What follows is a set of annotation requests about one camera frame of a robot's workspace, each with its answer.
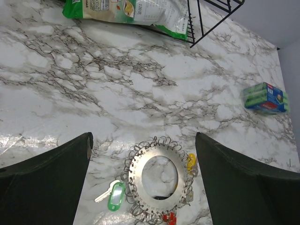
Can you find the green white snack bag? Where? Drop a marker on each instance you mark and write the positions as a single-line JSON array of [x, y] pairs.
[[169, 16]]

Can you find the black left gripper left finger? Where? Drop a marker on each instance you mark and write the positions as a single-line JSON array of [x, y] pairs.
[[46, 189]]

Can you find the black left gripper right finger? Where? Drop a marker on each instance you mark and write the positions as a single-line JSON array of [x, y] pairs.
[[244, 191]]

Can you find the green tagged key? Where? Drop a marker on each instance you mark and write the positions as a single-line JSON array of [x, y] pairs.
[[114, 193]]

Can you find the blue green sponge pack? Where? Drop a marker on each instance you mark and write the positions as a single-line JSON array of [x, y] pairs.
[[266, 99]]

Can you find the black wire rack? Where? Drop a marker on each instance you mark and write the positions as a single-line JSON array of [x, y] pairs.
[[201, 18]]

